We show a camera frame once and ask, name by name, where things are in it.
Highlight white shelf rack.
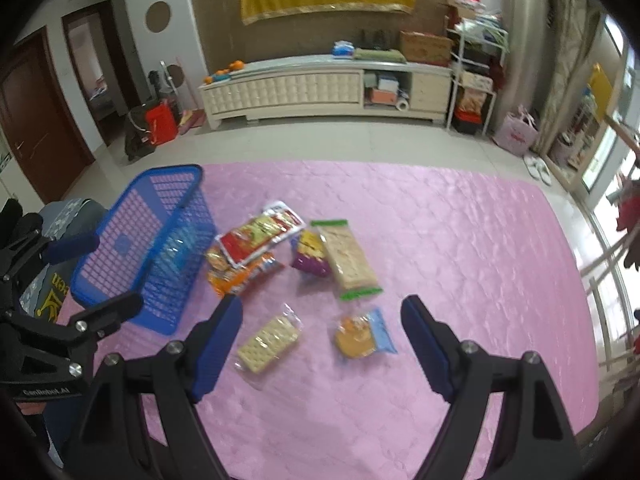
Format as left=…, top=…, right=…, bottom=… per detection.
left=446, top=17, right=508, bottom=136

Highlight blue plastic basket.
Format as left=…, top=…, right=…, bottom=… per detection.
left=70, top=163, right=217, bottom=336

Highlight white shopping bag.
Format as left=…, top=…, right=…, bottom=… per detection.
left=492, top=105, right=540, bottom=157

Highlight white-red snack packet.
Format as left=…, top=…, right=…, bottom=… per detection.
left=261, top=200, right=306, bottom=246

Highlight green folded cloth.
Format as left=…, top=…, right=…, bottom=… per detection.
left=354, top=48, right=407, bottom=65

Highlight black bag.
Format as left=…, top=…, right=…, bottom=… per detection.
left=122, top=105, right=156, bottom=162

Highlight yellow hanging cloth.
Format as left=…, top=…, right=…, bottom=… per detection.
left=587, top=62, right=615, bottom=121

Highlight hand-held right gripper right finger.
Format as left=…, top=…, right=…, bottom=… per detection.
left=399, top=295, right=584, bottom=480

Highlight red bag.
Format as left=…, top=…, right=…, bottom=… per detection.
left=145, top=100, right=180, bottom=147

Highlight grey patterned cloth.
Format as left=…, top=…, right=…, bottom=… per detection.
left=20, top=199, right=108, bottom=321

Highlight long green-ended cracker packet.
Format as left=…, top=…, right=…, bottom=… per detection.
left=310, top=218, right=385, bottom=302

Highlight yellow-orange snack packet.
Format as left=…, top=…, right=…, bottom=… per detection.
left=205, top=245, right=278, bottom=301

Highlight red snack packet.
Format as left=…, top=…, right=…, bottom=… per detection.
left=216, top=215, right=283, bottom=269

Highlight brown door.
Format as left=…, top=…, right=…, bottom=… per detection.
left=0, top=42, right=96, bottom=206

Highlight purple snack packet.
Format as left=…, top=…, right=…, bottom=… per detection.
left=290, top=230, right=333, bottom=278

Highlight pink blanket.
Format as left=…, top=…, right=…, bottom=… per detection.
left=55, top=160, right=601, bottom=480

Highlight blue-orange biscuit packet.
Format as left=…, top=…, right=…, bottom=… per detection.
left=327, top=307, right=398, bottom=361

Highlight small clear cracker packet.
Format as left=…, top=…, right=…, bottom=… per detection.
left=234, top=304, right=305, bottom=391

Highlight red hanging clothing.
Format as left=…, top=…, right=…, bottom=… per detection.
left=607, top=170, right=640, bottom=233

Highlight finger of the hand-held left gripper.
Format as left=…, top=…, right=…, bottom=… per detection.
left=0, top=292, right=145, bottom=385
left=0, top=199, right=101, bottom=291

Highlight cardboard box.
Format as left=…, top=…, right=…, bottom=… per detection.
left=399, top=31, right=453, bottom=66

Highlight cream TV cabinet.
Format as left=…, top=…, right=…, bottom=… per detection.
left=197, top=54, right=453, bottom=131

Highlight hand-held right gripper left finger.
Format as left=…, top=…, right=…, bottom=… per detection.
left=62, top=294, right=246, bottom=480

